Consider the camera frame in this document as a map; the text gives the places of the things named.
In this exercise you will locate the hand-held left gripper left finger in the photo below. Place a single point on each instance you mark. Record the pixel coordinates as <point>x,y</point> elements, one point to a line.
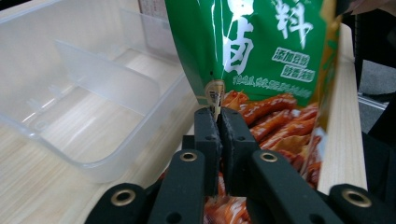
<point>209,146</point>

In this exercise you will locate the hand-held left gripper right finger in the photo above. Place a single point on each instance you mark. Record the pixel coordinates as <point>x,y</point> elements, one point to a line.
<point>238,149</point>

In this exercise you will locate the green seasoning packet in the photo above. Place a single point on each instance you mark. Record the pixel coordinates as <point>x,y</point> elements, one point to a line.
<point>264,46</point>

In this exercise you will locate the clear plastic storage box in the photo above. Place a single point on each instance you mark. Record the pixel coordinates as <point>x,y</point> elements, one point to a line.
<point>93,87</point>

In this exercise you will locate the white printed box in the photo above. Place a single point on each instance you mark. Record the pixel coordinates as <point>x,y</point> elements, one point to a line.
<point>152,7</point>

